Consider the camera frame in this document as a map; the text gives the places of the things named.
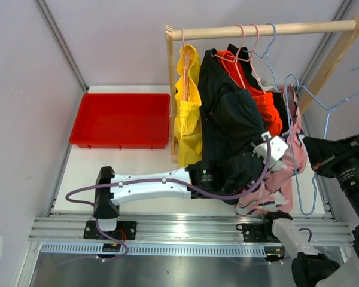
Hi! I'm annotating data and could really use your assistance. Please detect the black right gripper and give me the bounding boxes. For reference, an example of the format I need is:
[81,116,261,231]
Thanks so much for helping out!
[303,132,359,221]

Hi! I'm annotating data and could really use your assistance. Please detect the pink shark print shorts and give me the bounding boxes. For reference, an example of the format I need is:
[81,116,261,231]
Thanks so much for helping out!
[235,86,307,216]

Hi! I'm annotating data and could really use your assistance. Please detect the blue hanger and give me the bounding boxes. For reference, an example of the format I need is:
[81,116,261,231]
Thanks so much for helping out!
[284,65,359,216]
[248,23,279,92]

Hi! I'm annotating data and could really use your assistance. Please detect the dark grey shorts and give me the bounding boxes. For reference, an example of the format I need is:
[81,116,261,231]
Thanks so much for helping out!
[197,48,267,206]

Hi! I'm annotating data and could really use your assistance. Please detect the orange shorts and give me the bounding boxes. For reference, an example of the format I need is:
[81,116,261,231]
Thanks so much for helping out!
[217,50,283,136]

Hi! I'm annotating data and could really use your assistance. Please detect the black shorts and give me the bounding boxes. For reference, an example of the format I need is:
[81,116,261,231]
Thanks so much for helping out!
[224,44,288,136]

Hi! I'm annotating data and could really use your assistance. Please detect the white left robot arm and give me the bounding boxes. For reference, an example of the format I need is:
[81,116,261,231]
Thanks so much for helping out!
[92,152,273,239]

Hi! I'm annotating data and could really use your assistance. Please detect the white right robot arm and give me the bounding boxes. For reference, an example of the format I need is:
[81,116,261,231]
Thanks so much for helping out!
[236,135,359,286]

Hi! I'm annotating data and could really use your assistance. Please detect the yellow shorts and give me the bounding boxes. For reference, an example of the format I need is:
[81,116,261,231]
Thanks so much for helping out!
[174,44,202,167]

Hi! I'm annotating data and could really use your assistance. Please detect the red plastic bin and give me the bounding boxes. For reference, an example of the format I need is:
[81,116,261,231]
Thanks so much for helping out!
[69,93,170,149]

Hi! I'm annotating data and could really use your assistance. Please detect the wooden clothes rack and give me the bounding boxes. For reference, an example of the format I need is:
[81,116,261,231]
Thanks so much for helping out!
[165,14,359,163]

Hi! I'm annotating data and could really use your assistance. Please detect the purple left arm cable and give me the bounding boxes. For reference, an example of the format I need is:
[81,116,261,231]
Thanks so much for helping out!
[65,136,273,264]

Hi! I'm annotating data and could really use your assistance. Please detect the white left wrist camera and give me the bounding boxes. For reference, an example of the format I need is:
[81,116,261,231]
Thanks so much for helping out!
[253,132,288,172]

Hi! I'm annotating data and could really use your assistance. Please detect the aluminium mounting rail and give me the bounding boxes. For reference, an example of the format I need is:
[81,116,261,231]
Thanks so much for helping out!
[29,215,352,245]

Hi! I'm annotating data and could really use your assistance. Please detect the perforated cable duct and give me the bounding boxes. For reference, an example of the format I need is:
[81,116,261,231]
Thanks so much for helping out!
[41,242,266,258]

